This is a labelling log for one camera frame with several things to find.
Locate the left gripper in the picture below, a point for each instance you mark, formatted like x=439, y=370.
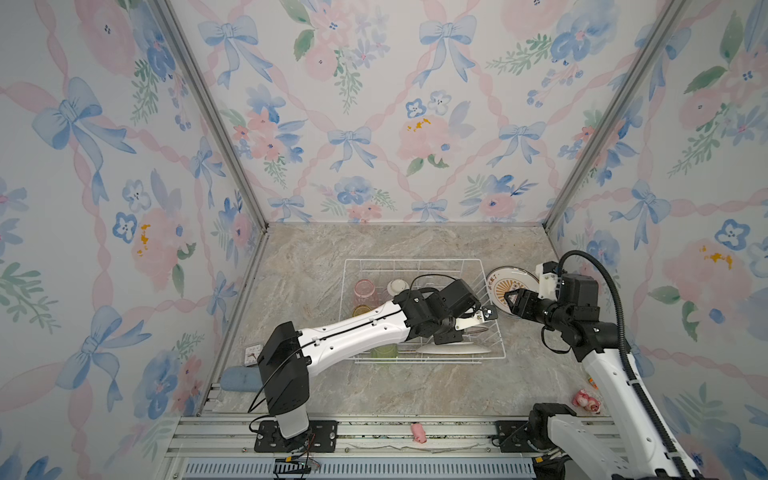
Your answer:
x=455, y=337

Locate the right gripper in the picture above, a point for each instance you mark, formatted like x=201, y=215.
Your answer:
x=525, y=300

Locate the sunburst pattern plate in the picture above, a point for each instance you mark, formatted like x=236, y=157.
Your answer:
x=504, y=279

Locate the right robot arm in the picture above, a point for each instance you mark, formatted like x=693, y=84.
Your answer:
x=651, y=450

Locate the striped ceramic bowl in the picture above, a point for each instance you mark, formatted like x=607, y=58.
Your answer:
x=397, y=286

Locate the green plastic cup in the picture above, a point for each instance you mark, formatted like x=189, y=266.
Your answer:
x=385, y=352

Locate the pink plastic cup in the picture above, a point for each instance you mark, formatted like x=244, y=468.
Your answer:
x=365, y=293

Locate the yellow plastic cup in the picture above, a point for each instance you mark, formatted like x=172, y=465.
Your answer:
x=361, y=310

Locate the pink plush toy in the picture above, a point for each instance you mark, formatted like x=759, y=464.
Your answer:
x=586, y=402

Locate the small white clock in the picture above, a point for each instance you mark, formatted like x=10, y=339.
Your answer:
x=252, y=354

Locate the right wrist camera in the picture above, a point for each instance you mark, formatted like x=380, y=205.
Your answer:
x=548, y=279

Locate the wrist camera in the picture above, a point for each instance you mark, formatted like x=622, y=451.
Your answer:
x=548, y=279
x=475, y=318

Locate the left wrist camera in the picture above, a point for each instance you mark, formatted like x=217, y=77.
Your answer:
x=475, y=318

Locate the white wire dish rack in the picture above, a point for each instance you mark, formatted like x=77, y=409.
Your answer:
x=429, y=272

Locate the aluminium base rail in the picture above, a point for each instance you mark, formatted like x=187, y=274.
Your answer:
x=222, y=446

